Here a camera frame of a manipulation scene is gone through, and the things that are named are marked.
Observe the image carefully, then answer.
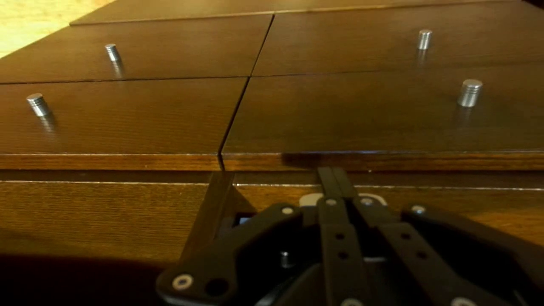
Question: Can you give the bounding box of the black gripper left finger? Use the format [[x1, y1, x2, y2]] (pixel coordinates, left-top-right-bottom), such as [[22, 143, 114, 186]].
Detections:
[[156, 174, 318, 306]]

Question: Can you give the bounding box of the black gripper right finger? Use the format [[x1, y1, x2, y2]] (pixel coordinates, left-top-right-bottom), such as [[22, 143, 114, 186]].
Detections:
[[318, 167, 544, 306]]

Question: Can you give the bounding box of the silver drawer knob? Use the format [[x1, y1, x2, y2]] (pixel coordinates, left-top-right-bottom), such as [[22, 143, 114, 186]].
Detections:
[[27, 94, 51, 118], [104, 45, 122, 64], [457, 79, 483, 109], [418, 30, 432, 52]]

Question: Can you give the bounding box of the brown wooden shelf cabinet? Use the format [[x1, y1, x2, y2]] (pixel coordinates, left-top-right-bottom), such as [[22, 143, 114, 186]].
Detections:
[[0, 0, 544, 266]]

